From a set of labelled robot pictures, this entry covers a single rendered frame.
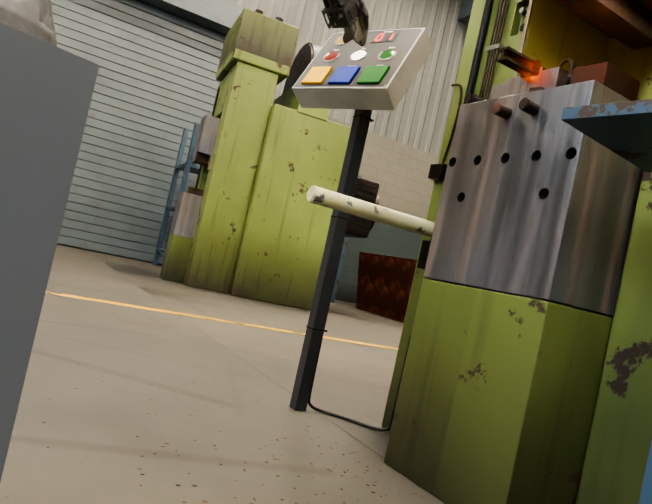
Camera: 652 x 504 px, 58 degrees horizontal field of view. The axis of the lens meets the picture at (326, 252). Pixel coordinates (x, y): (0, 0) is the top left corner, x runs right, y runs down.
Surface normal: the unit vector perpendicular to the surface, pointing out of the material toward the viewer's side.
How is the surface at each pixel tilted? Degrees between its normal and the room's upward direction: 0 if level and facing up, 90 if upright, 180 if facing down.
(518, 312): 90
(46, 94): 90
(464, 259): 90
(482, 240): 90
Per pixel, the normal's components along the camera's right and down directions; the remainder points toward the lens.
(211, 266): 0.35, 0.04
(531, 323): -0.84, -0.20
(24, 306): 0.73, 0.14
